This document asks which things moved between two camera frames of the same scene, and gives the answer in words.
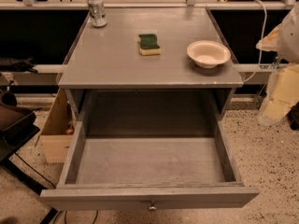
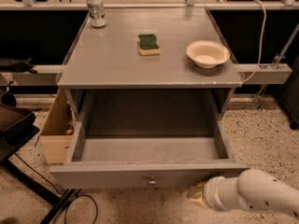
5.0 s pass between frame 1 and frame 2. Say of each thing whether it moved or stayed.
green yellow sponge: stayed
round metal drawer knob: moved
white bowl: stayed
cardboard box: stayed
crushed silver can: stayed
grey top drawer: moved
